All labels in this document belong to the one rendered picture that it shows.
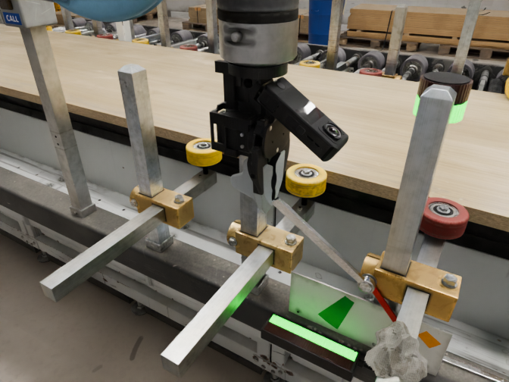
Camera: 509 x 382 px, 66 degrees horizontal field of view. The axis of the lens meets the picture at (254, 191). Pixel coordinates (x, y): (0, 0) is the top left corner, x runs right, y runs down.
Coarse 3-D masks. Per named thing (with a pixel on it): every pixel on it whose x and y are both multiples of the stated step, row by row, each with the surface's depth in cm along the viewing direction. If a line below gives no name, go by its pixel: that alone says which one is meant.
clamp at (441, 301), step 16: (368, 256) 61; (368, 272) 59; (384, 272) 58; (416, 272) 58; (432, 272) 58; (448, 272) 58; (384, 288) 59; (400, 288) 57; (416, 288) 56; (432, 288) 55; (448, 288) 55; (432, 304) 56; (448, 304) 54; (448, 320) 56
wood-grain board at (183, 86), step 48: (0, 48) 177; (96, 48) 177; (144, 48) 177; (96, 96) 118; (192, 96) 118; (336, 96) 118; (384, 96) 118; (480, 96) 118; (384, 144) 89; (480, 144) 89; (384, 192) 74; (432, 192) 71; (480, 192) 71
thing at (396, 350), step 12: (396, 324) 49; (384, 336) 48; (396, 336) 49; (408, 336) 47; (372, 348) 48; (384, 348) 46; (396, 348) 46; (408, 348) 46; (372, 360) 46; (384, 360) 45; (396, 360) 46; (408, 360) 46; (420, 360) 46; (384, 372) 45; (396, 372) 45; (408, 372) 44; (420, 372) 44
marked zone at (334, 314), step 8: (344, 296) 64; (336, 304) 66; (344, 304) 65; (352, 304) 64; (320, 312) 68; (328, 312) 68; (336, 312) 66; (344, 312) 66; (328, 320) 68; (336, 320) 67; (336, 328) 68
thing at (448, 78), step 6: (432, 72) 50; (438, 72) 50; (444, 72) 50; (426, 78) 48; (432, 78) 48; (438, 78) 48; (444, 78) 48; (450, 78) 48; (456, 78) 48; (462, 78) 48; (468, 78) 48; (450, 84) 46; (456, 84) 46; (462, 84) 46
